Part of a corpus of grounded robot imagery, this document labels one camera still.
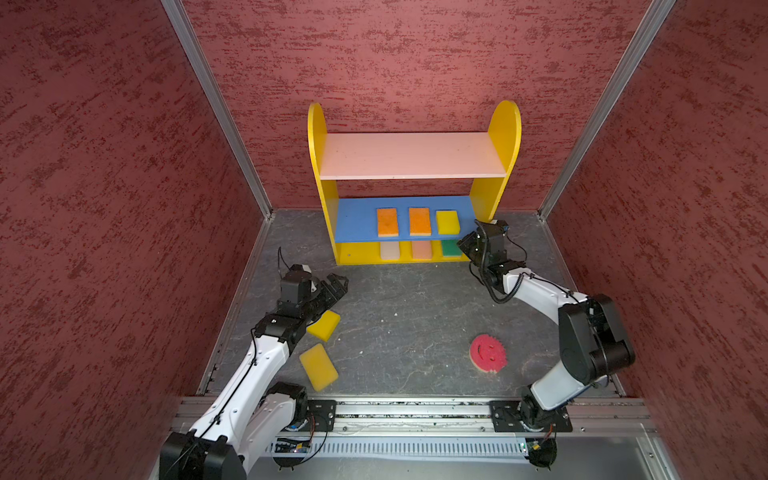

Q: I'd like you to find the green sponge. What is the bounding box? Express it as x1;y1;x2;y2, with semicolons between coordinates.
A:
441;240;463;258

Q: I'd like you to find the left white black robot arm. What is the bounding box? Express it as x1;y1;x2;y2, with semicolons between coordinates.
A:
158;264;349;479

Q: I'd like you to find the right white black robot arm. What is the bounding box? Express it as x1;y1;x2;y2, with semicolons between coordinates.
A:
458;220;636;432

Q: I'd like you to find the small yellow square sponge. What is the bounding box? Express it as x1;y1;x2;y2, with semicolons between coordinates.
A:
436;210;461;236

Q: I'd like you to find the left circuit board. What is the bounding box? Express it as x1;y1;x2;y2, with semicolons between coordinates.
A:
273;438;313;455

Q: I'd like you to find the circuit board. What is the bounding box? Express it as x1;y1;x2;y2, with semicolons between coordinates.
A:
273;438;313;455
526;439;557;457

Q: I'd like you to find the right circuit board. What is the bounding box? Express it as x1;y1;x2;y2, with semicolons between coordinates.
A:
526;439;557;457

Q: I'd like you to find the pink round smiley sponge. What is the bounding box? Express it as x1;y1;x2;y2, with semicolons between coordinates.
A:
469;334;508;373

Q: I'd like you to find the aluminium front rail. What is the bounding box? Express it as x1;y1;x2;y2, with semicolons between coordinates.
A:
170;395;655;436

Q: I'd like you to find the large yellow sponge front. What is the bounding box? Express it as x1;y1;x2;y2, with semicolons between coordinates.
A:
299;344;339;392

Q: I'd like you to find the orange sponge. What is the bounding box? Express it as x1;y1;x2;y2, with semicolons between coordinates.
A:
377;208;399;238
408;207;432;237

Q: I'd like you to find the cream white sponge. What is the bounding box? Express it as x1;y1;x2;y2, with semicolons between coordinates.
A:
379;241;401;262

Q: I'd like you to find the yellow shelf unit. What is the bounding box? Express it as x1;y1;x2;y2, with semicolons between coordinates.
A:
307;100;522;266

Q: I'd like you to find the salmon pink sponge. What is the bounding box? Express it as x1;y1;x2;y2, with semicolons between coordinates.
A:
411;240;433;261

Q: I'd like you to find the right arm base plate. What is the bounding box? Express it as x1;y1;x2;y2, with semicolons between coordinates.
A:
489;398;573;434

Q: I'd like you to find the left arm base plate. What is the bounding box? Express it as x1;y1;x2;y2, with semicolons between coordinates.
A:
300;399;338;433

